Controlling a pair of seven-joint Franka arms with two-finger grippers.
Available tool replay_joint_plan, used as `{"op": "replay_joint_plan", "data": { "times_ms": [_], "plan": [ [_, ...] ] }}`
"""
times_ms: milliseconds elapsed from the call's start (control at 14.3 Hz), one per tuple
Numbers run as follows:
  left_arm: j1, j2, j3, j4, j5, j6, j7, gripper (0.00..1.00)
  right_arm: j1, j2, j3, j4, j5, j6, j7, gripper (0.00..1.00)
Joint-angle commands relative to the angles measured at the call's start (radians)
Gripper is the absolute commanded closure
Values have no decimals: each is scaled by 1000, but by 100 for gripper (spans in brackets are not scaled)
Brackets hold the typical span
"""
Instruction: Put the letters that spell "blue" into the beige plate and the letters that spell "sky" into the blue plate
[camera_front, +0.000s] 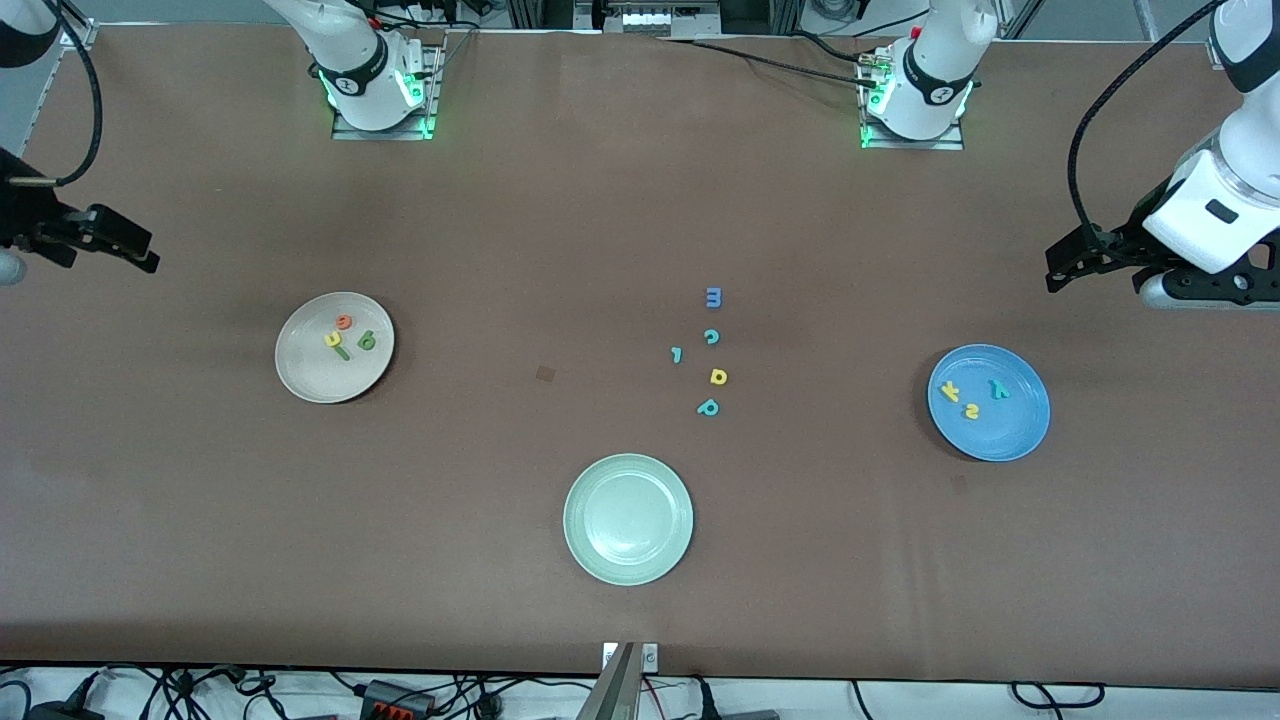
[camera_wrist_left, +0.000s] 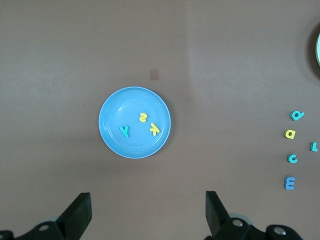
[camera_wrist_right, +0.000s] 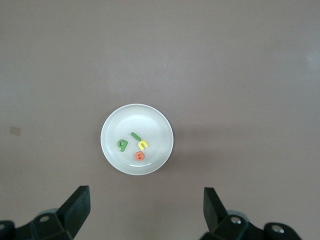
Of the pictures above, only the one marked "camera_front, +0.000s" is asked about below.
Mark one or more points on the blue plate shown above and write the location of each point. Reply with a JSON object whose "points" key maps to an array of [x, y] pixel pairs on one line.
{"points": [[1010, 432]]}

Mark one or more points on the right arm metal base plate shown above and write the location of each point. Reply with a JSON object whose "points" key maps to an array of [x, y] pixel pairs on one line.
{"points": [[380, 134]]}

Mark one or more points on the aluminium frame post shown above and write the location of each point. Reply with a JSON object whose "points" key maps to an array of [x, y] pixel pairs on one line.
{"points": [[82, 30]]}

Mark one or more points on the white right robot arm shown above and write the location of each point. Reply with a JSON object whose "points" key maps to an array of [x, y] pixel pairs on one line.
{"points": [[360, 70]]}

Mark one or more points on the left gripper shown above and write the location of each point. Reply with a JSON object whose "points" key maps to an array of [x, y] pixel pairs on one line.
{"points": [[1128, 240]]}

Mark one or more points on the beige brown plate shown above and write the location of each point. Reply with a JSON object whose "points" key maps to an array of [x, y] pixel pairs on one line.
{"points": [[310, 375]]}

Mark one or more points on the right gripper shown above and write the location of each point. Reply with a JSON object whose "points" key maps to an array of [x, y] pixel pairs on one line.
{"points": [[22, 215]]}

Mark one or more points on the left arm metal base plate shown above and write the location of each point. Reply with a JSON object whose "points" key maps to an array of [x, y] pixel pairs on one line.
{"points": [[910, 145]]}

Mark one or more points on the teal letter p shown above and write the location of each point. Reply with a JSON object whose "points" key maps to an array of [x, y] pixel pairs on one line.
{"points": [[703, 410]]}

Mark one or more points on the black power strip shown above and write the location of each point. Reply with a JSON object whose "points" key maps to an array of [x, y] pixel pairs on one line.
{"points": [[395, 700]]}

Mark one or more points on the brown table cover mat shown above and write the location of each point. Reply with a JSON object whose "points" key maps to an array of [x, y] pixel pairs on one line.
{"points": [[700, 200]]}

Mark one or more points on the white metal bracket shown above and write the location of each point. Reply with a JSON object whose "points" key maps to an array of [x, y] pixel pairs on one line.
{"points": [[650, 657]]}

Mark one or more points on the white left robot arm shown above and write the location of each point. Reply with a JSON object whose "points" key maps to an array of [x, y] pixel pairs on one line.
{"points": [[935, 75]]}

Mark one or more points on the pale green plate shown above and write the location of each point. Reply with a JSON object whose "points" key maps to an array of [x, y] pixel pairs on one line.
{"points": [[628, 520]]}

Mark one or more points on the aluminium profile bar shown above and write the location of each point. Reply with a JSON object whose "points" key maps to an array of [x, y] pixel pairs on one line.
{"points": [[615, 690]]}

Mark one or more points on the grey control device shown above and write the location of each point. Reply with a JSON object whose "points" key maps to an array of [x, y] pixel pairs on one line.
{"points": [[650, 20]]}

